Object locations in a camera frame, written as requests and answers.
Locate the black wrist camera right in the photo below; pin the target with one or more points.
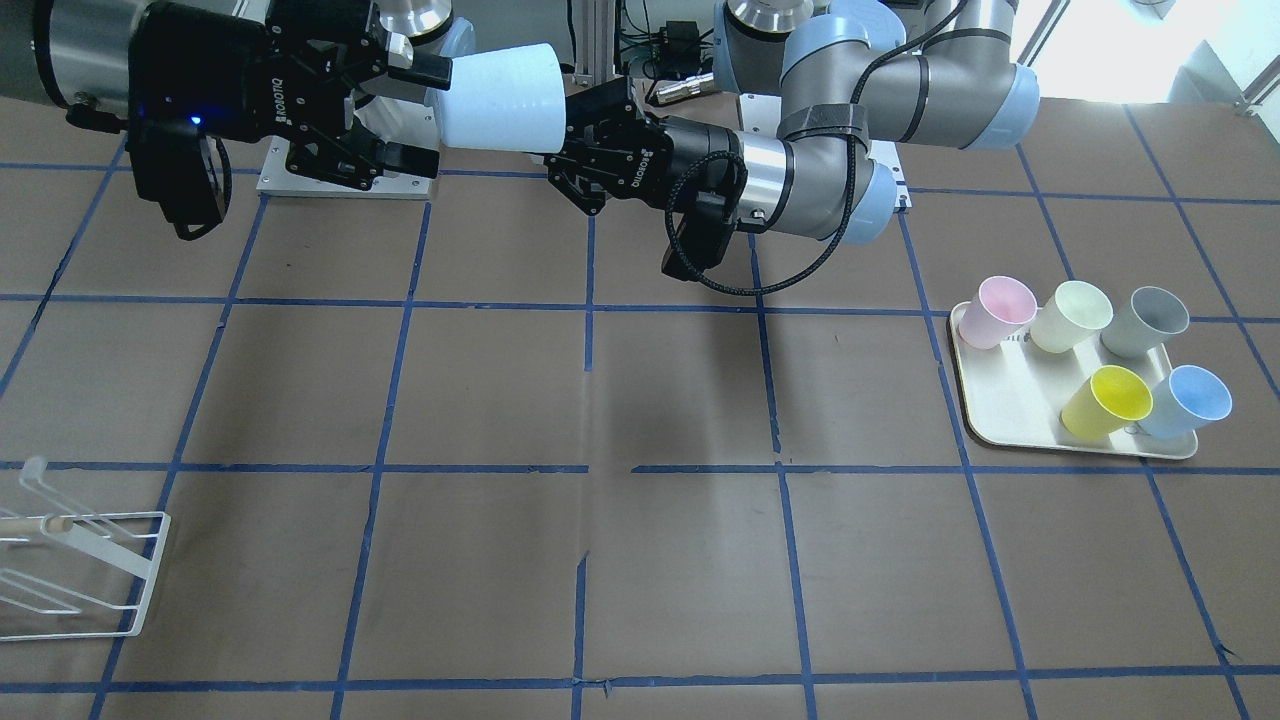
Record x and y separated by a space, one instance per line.
185 172

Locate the yellow plastic cup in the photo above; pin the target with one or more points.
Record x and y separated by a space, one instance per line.
1111 399

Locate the pale green plastic cup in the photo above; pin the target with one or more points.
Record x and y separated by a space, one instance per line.
1075 312

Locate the aluminium frame post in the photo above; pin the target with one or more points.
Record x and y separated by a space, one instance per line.
595 42

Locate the blue plastic cup on tray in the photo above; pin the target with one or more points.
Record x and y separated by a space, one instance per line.
1188 398

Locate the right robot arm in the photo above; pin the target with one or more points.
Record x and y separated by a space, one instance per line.
74 55

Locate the white wire cup rack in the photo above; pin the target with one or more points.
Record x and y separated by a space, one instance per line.
72 573

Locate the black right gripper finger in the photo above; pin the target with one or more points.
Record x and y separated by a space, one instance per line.
369 156
410 71

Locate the grey plastic cup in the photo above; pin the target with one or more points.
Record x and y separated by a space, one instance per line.
1151 317

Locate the cream plastic tray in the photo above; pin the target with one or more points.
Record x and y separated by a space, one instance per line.
1013 394

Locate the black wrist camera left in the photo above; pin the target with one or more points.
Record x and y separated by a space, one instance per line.
705 240

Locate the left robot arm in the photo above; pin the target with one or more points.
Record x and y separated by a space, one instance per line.
847 77

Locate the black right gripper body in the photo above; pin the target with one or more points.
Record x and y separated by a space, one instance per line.
205 68

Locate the pink plastic cup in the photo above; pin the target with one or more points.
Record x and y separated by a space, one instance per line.
1001 306

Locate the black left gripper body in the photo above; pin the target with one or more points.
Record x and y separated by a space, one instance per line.
683 152

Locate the light blue plastic cup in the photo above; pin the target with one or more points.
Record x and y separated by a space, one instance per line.
505 100

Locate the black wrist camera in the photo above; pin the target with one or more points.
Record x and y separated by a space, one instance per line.
705 240
185 172

